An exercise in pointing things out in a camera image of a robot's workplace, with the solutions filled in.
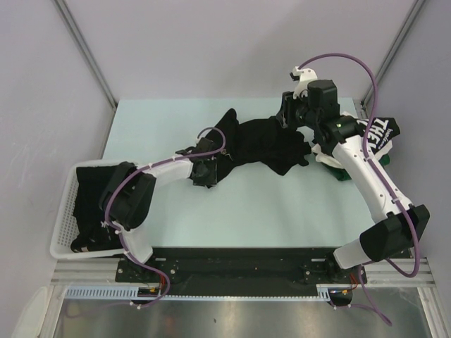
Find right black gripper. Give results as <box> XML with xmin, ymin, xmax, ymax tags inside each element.
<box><xmin>276</xmin><ymin>88</ymin><xmax>319</xmax><ymax>130</ymax></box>

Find black graphic t shirt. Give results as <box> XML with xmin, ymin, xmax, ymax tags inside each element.
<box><xmin>206</xmin><ymin>108</ymin><xmax>311</xmax><ymax>183</ymax></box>

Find white plastic laundry basket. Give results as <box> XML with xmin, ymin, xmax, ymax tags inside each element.
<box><xmin>49</xmin><ymin>160</ymin><xmax>124</xmax><ymax>260</ymax></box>

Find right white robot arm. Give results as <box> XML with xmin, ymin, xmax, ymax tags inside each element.
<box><xmin>277</xmin><ymin>72</ymin><xmax>430</xmax><ymax>282</ymax></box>

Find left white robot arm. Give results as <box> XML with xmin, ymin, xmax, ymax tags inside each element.
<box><xmin>99</xmin><ymin>137</ymin><xmax>226</xmax><ymax>282</ymax></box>

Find white folded t shirt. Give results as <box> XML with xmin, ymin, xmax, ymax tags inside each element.
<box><xmin>312</xmin><ymin>117</ymin><xmax>384</xmax><ymax>177</ymax></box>

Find black folded lettered t shirt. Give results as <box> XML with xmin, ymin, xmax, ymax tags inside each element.
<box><xmin>332</xmin><ymin>112</ymin><xmax>400</xmax><ymax>165</ymax></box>

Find green folded t shirt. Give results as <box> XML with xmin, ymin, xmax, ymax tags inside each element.
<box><xmin>323</xmin><ymin>154</ymin><xmax>390</xmax><ymax>182</ymax></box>

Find black clothes in basket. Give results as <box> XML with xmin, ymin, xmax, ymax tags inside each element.
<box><xmin>70</xmin><ymin>166</ymin><xmax>121</xmax><ymax>253</ymax></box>

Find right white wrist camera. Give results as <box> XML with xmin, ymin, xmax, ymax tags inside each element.
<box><xmin>290</xmin><ymin>66</ymin><xmax>318</xmax><ymax>99</ymax></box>

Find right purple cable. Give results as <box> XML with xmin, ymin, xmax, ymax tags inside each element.
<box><xmin>297</xmin><ymin>52</ymin><xmax>422</xmax><ymax>325</ymax></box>

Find white slotted cable duct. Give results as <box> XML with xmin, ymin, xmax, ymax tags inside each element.
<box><xmin>65</xmin><ymin>286</ymin><xmax>330</xmax><ymax>302</ymax></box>

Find aluminium frame rail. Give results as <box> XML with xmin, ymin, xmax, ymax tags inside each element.
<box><xmin>51</xmin><ymin>258</ymin><xmax>435</xmax><ymax>287</ymax></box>

